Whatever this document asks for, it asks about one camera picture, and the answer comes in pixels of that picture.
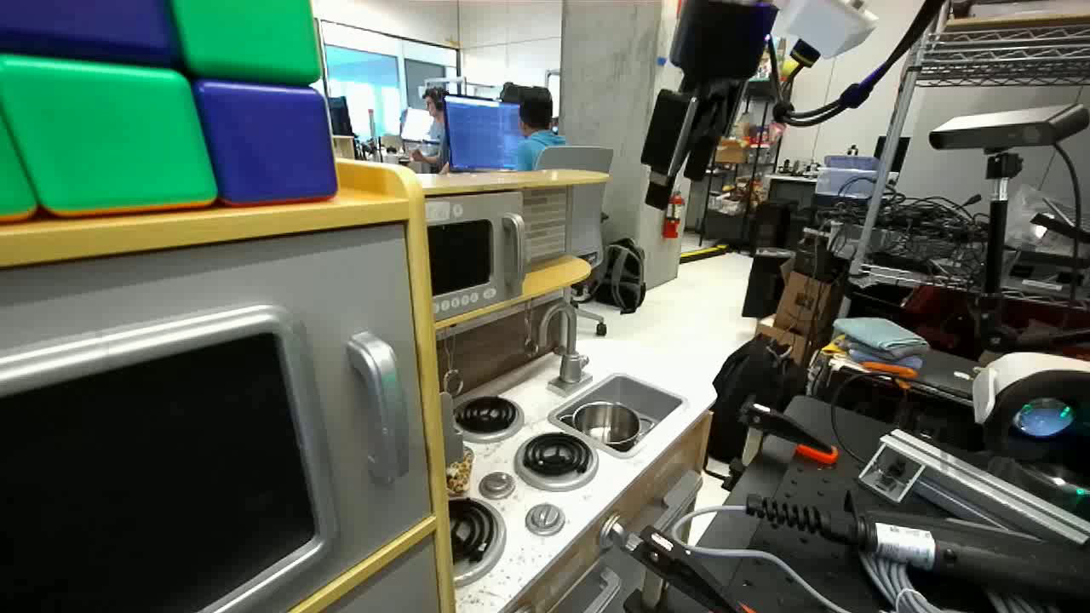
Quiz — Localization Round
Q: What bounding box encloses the green plastic block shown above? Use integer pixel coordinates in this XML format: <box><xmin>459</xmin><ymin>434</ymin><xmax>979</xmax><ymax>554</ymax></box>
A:
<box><xmin>0</xmin><ymin>53</ymin><xmax>220</xmax><ymax>218</ymax></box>
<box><xmin>0</xmin><ymin>114</ymin><xmax>46</xmax><ymax>224</ymax></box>
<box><xmin>166</xmin><ymin>0</ymin><xmax>326</xmax><ymax>88</ymax></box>

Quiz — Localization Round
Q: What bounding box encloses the small orange handled clamp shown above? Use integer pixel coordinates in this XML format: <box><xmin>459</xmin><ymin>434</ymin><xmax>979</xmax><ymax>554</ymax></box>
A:
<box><xmin>740</xmin><ymin>402</ymin><xmax>846</xmax><ymax>475</ymax></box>

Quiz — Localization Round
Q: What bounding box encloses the grey cable bundle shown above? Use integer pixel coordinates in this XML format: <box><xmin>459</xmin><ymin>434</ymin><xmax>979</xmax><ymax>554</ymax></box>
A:
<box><xmin>666</xmin><ymin>504</ymin><xmax>1024</xmax><ymax>613</ymax></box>

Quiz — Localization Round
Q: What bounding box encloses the grey toy microwave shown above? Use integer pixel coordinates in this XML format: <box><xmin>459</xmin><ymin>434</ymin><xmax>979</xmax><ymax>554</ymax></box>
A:
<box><xmin>419</xmin><ymin>186</ymin><xmax>532</xmax><ymax>327</ymax></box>

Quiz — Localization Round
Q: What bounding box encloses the grey toy faucet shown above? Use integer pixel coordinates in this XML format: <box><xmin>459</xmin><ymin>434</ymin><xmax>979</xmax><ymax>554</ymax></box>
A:
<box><xmin>534</xmin><ymin>295</ymin><xmax>592</xmax><ymax>400</ymax></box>

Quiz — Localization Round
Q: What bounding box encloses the red fire extinguisher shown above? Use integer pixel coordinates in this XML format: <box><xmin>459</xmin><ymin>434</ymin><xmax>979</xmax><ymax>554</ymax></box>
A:
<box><xmin>661</xmin><ymin>186</ymin><xmax>688</xmax><ymax>242</ymax></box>

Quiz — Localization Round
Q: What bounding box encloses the blue plastic bin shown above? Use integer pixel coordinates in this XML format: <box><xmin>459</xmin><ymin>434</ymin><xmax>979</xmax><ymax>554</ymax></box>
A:
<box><xmin>811</xmin><ymin>152</ymin><xmax>887</xmax><ymax>205</ymax></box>

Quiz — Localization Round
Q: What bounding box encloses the brown plush toy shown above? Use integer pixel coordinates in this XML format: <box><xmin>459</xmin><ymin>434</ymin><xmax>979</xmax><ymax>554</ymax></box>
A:
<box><xmin>442</xmin><ymin>436</ymin><xmax>476</xmax><ymax>501</ymax></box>

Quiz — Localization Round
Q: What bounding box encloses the black backpack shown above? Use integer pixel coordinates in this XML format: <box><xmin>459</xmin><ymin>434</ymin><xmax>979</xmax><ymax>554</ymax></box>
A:
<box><xmin>585</xmin><ymin>234</ymin><xmax>652</xmax><ymax>318</ymax></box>

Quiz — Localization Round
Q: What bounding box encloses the person in blue shirt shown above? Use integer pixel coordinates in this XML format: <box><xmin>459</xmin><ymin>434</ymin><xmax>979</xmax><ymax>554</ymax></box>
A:
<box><xmin>511</xmin><ymin>87</ymin><xmax>571</xmax><ymax>173</ymax></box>

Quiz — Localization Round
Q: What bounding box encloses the wooden toy kitchen unit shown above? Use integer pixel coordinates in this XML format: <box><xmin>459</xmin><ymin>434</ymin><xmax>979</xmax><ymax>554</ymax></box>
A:
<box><xmin>0</xmin><ymin>158</ymin><xmax>728</xmax><ymax>613</ymax></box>

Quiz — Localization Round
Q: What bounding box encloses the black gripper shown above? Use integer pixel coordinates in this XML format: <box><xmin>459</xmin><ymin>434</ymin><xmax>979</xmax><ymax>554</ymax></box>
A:
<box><xmin>642</xmin><ymin>0</ymin><xmax>782</xmax><ymax>215</ymax></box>

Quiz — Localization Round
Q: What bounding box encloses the metal ladder frame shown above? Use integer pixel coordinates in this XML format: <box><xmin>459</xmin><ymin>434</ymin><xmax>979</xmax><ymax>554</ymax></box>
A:
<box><xmin>847</xmin><ymin>0</ymin><xmax>951</xmax><ymax>282</ymax></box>

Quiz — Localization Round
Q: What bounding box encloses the black stove burner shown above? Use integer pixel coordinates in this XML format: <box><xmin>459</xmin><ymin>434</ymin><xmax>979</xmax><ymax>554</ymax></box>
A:
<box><xmin>453</xmin><ymin>391</ymin><xmax>527</xmax><ymax>445</ymax></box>
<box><xmin>446</xmin><ymin>494</ymin><xmax>511</xmax><ymax>587</ymax></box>
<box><xmin>511</xmin><ymin>428</ymin><xmax>604</xmax><ymax>494</ymax></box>

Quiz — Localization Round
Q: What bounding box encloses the silver metal pot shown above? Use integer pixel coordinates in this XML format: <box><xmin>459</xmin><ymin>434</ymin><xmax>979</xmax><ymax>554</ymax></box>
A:
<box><xmin>567</xmin><ymin>400</ymin><xmax>647</xmax><ymax>452</ymax></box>

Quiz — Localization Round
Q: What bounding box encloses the blue plastic block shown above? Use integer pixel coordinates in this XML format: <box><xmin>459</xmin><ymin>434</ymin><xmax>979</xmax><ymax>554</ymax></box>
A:
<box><xmin>191</xmin><ymin>77</ymin><xmax>342</xmax><ymax>209</ymax></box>
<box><xmin>0</xmin><ymin>0</ymin><xmax>180</xmax><ymax>70</ymax></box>

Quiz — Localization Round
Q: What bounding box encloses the grey oven door handle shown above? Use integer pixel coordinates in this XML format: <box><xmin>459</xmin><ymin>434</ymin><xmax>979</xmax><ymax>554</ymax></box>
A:
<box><xmin>342</xmin><ymin>327</ymin><xmax>412</xmax><ymax>491</ymax></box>

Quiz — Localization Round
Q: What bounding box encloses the grey stove knob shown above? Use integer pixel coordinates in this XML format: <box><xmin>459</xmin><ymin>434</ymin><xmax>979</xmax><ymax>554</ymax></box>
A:
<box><xmin>521</xmin><ymin>501</ymin><xmax>569</xmax><ymax>541</ymax></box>
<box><xmin>476</xmin><ymin>471</ymin><xmax>517</xmax><ymax>504</ymax></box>

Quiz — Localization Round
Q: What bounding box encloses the black ribbed cable connector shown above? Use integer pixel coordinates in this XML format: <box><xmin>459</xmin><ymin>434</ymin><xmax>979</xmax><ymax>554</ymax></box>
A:
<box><xmin>742</xmin><ymin>491</ymin><xmax>1090</xmax><ymax>605</ymax></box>

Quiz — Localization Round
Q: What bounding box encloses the brown cardboard box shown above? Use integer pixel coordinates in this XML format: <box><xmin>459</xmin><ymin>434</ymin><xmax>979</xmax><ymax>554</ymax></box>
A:
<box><xmin>769</xmin><ymin>267</ymin><xmax>846</xmax><ymax>344</ymax></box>

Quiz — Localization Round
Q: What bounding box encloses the seated person in background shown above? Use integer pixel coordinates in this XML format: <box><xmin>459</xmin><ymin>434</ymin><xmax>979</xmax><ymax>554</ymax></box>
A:
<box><xmin>412</xmin><ymin>82</ymin><xmax>453</xmax><ymax>173</ymax></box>

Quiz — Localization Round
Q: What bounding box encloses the blue folded cloth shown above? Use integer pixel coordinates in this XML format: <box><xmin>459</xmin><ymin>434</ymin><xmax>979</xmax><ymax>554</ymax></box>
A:
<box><xmin>832</xmin><ymin>314</ymin><xmax>935</xmax><ymax>369</ymax></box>

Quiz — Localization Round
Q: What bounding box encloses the grey microwave handle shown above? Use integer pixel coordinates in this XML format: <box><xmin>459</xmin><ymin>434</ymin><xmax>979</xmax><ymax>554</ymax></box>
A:
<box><xmin>500</xmin><ymin>210</ymin><xmax>532</xmax><ymax>299</ymax></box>

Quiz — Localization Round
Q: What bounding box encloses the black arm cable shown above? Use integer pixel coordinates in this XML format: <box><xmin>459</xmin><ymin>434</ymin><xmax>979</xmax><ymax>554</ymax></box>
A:
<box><xmin>778</xmin><ymin>0</ymin><xmax>948</xmax><ymax>129</ymax></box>

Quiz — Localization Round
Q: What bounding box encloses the black camera stand pole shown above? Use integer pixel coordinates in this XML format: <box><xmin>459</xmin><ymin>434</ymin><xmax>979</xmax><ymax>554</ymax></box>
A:
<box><xmin>982</xmin><ymin>150</ymin><xmax>1022</xmax><ymax>299</ymax></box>

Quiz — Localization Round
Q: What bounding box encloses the blue screen panel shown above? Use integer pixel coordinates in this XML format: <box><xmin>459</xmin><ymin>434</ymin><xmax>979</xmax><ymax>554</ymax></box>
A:
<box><xmin>438</xmin><ymin>95</ymin><xmax>524</xmax><ymax>179</ymax></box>

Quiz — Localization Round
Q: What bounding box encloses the grey sink basin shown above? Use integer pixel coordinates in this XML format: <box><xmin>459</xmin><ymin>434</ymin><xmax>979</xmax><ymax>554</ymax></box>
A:
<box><xmin>550</xmin><ymin>373</ymin><xmax>684</xmax><ymax>458</ymax></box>

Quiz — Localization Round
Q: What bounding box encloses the aluminium extrusion rail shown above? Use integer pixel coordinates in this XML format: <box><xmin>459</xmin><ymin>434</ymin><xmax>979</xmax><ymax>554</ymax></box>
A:
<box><xmin>859</xmin><ymin>426</ymin><xmax>1090</xmax><ymax>552</ymax></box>

